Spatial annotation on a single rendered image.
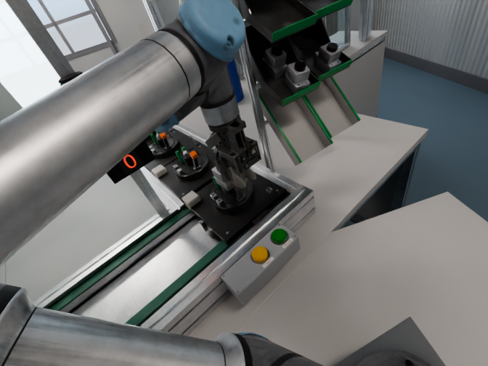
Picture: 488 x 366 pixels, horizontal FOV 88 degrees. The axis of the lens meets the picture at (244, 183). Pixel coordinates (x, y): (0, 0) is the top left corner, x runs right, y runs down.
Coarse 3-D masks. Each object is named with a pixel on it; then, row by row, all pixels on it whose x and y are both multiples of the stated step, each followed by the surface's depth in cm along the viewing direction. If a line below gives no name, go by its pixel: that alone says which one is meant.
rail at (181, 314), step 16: (304, 192) 74; (288, 208) 72; (304, 208) 75; (256, 224) 70; (272, 224) 69; (288, 224) 73; (240, 240) 67; (256, 240) 66; (224, 256) 65; (240, 256) 64; (208, 272) 63; (192, 288) 61; (208, 288) 60; (224, 288) 65; (176, 304) 59; (192, 304) 59; (208, 304) 63; (160, 320) 57; (176, 320) 57; (192, 320) 61
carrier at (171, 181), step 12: (180, 156) 96; (204, 156) 97; (156, 168) 99; (168, 168) 100; (180, 168) 92; (192, 168) 92; (204, 168) 92; (168, 180) 94; (180, 180) 92; (192, 180) 91; (204, 180) 89; (180, 192) 87
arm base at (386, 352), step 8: (376, 352) 39; (384, 352) 38; (392, 352) 38; (400, 352) 37; (408, 352) 38; (368, 360) 37; (376, 360) 36; (384, 360) 36; (392, 360) 36; (400, 360) 36; (408, 360) 36; (416, 360) 35
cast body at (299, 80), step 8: (296, 64) 65; (304, 64) 65; (288, 72) 68; (296, 72) 65; (304, 72) 65; (288, 80) 69; (296, 80) 67; (304, 80) 68; (296, 88) 67; (304, 88) 69
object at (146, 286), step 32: (160, 224) 81; (192, 224) 82; (128, 256) 75; (160, 256) 76; (192, 256) 73; (64, 288) 70; (96, 288) 72; (128, 288) 70; (160, 288) 68; (128, 320) 60
